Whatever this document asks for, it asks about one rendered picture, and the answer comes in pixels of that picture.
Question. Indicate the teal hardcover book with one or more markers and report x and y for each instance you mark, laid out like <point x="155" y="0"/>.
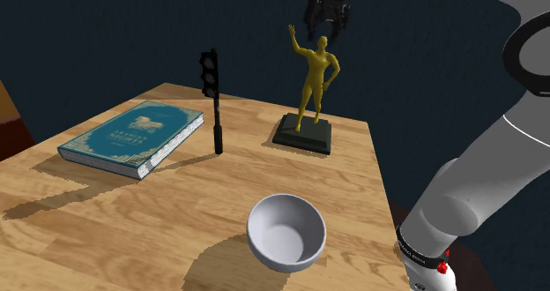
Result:
<point x="129" y="137"/>

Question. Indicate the gold figure on dark base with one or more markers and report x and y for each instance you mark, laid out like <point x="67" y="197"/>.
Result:
<point x="317" y="73"/>

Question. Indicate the black toy traffic light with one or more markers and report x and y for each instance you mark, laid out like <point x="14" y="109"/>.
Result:
<point x="209" y="73"/>

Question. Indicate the white bowl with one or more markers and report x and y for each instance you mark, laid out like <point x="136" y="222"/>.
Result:
<point x="285" y="234"/>

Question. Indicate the wooden table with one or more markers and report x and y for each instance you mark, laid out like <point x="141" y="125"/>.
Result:
<point x="172" y="208"/>

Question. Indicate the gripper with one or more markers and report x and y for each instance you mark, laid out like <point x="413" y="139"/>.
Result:
<point x="333" y="0"/>

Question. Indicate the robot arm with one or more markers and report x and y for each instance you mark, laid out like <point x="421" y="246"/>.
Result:
<point x="485" y="174"/>

